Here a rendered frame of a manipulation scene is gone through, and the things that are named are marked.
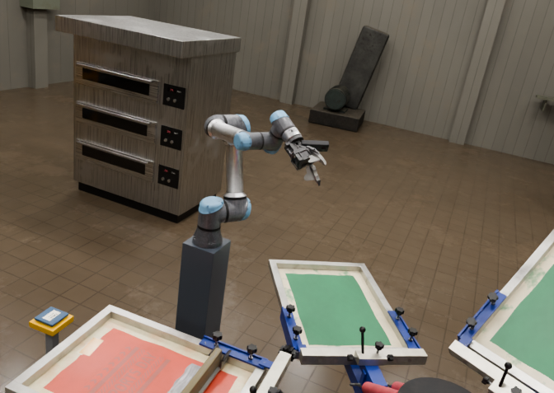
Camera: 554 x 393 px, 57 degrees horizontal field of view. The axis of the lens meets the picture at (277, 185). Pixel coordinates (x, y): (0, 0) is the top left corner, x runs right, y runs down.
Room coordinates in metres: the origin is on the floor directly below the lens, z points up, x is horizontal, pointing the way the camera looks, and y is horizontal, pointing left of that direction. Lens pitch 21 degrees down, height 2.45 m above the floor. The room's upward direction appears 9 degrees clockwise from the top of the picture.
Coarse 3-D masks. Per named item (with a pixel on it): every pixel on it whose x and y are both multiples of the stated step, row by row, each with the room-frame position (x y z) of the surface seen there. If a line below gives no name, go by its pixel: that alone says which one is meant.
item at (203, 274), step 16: (224, 240) 2.33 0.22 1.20; (192, 256) 2.21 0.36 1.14; (208, 256) 2.18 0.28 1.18; (224, 256) 2.29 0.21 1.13; (192, 272) 2.21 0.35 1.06; (208, 272) 2.18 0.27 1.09; (224, 272) 2.31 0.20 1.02; (192, 288) 2.20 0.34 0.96; (208, 288) 2.17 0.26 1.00; (224, 288) 2.33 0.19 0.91; (192, 304) 2.20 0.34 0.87; (208, 304) 2.17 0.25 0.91; (176, 320) 2.23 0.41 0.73; (192, 320) 2.20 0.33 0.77; (208, 320) 2.19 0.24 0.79
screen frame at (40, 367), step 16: (96, 320) 1.81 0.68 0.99; (128, 320) 1.86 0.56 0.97; (144, 320) 1.86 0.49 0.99; (80, 336) 1.70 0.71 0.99; (160, 336) 1.81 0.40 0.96; (176, 336) 1.79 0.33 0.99; (192, 336) 1.80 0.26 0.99; (64, 352) 1.61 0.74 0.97; (208, 352) 1.74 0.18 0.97; (32, 368) 1.48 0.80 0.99; (48, 368) 1.53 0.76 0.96; (256, 368) 1.67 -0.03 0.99; (16, 384) 1.40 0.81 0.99; (256, 384) 1.59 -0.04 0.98
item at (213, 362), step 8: (216, 352) 1.65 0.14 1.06; (208, 360) 1.59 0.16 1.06; (216, 360) 1.62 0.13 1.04; (200, 368) 1.54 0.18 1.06; (208, 368) 1.55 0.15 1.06; (200, 376) 1.50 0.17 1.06; (208, 376) 1.56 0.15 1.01; (192, 384) 1.46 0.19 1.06; (200, 384) 1.50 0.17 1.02; (184, 392) 1.41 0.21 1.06; (192, 392) 1.44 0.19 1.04
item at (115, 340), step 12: (108, 336) 1.76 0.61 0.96; (120, 336) 1.78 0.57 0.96; (132, 336) 1.79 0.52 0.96; (96, 348) 1.68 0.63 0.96; (108, 348) 1.69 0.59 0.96; (120, 348) 1.71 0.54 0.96; (144, 348) 1.73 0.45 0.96; (156, 348) 1.74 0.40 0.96; (96, 360) 1.61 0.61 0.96; (108, 360) 1.62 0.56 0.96; (180, 360) 1.69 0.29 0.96; (192, 360) 1.70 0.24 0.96; (168, 372) 1.61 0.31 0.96; (180, 372) 1.62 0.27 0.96; (156, 384) 1.54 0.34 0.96; (168, 384) 1.55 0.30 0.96; (216, 384) 1.59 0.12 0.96; (228, 384) 1.60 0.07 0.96
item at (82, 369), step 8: (80, 360) 1.60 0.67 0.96; (88, 360) 1.61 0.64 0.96; (64, 368) 1.54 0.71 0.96; (72, 368) 1.55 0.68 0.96; (80, 368) 1.56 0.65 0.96; (88, 368) 1.56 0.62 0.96; (96, 368) 1.57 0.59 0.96; (56, 376) 1.50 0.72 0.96; (64, 376) 1.51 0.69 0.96; (72, 376) 1.51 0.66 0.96; (80, 376) 1.52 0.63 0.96; (88, 376) 1.53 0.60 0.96; (48, 384) 1.45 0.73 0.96; (56, 384) 1.46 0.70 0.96; (64, 384) 1.47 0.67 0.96; (72, 384) 1.47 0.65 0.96; (80, 384) 1.48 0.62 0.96; (56, 392) 1.42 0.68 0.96; (64, 392) 1.43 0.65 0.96; (72, 392) 1.43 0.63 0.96; (80, 392) 1.44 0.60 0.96; (144, 392) 1.49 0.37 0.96; (152, 392) 1.49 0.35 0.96; (160, 392) 1.50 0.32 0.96
